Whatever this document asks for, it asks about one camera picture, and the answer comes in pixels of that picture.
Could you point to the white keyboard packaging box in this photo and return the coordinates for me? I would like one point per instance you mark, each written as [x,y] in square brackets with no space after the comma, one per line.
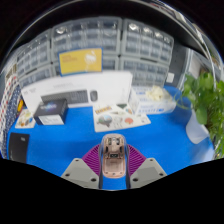
[100,83]

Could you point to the pink transparent computer mouse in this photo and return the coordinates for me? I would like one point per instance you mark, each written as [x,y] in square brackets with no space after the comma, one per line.
[113,156]

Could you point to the red blue checkered cloth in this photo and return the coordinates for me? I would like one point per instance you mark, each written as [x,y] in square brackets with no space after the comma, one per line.
[9,90]

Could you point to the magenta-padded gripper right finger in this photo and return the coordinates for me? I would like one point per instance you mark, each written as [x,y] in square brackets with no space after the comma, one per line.
[150,171]

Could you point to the black mouse pad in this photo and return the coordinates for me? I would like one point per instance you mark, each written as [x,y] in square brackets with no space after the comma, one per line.
[18,146]

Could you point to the yellow card sign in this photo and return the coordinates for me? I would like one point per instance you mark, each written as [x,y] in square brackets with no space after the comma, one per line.
[80,61]

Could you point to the large blue table mat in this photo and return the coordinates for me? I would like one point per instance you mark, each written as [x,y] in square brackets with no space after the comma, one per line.
[66,143]

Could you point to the clear plastic box blue label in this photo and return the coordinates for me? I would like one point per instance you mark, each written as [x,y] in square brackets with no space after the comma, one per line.
[150,101]

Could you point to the small black product box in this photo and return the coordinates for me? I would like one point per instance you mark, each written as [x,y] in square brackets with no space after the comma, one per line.
[51,111]

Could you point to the green potted plant white pot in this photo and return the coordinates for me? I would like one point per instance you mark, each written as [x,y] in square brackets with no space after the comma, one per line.
[206,110]

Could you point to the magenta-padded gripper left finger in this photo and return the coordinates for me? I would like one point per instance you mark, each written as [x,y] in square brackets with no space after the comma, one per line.
[75,171]

